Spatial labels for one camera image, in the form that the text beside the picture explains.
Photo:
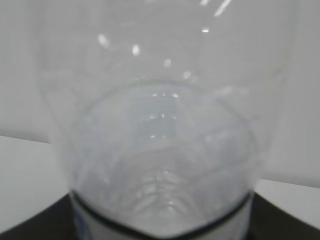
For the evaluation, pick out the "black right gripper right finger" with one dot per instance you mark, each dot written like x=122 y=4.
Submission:
x=269 y=222

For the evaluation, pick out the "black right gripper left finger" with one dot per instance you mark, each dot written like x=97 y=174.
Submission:
x=54 y=223

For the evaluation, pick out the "clear plastic water bottle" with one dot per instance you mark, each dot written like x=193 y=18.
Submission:
x=162 y=111

